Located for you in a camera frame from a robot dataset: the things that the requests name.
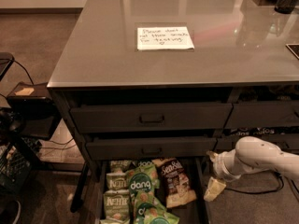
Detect middle left drawer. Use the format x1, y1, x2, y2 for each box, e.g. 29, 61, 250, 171
86, 136, 216, 161

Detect dark tablet on counter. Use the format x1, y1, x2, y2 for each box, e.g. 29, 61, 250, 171
286, 44, 299, 60

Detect brown sea salt chip bag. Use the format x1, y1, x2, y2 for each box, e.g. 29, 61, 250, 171
152, 158, 197, 208

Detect bottom right drawer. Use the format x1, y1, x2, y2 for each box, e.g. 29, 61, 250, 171
204, 155, 299, 175

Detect black floor cable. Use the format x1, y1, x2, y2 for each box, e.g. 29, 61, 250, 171
225, 171, 299, 203

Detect top left drawer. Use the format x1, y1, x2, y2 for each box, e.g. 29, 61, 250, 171
70, 103, 232, 133

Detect black side table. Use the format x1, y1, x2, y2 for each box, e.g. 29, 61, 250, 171
7, 82, 61, 140

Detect dark snack bags in drawer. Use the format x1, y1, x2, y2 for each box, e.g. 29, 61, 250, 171
224, 126, 299, 137

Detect green dang chip bag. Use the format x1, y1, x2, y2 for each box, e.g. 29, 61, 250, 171
126, 164, 160, 203

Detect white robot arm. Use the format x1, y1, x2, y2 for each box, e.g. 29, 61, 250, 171
204, 136, 299, 202

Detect green kettle chip bag upper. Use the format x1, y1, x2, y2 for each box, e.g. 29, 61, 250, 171
107, 173, 128, 190

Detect green kettle chip bag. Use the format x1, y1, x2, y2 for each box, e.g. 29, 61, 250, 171
107, 173, 128, 190
104, 189, 130, 221

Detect green dang bag front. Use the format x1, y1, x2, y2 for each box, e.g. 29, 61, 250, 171
134, 191, 179, 224

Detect middle right drawer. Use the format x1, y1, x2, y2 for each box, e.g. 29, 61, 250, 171
213, 134, 299, 154

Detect open bottom left drawer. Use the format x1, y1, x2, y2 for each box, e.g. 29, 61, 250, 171
94, 158, 210, 224

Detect green kettle chip bag lower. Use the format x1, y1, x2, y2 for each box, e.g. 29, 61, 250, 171
104, 189, 130, 221

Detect black wire crate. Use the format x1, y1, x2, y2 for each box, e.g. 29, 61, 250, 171
0, 137, 42, 194

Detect green kettle bag back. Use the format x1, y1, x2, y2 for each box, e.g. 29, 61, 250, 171
109, 160, 132, 173

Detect dark grey drawer cabinet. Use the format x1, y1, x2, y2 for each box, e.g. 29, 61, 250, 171
46, 0, 299, 224

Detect top right drawer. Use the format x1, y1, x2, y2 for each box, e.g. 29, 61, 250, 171
225, 101, 299, 129

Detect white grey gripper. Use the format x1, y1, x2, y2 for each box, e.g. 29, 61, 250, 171
204, 150, 241, 202

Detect small dang bag back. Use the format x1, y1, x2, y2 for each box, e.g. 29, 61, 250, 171
137, 160, 154, 167

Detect white handwritten paper note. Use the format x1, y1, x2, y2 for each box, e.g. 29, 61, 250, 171
136, 27, 194, 50

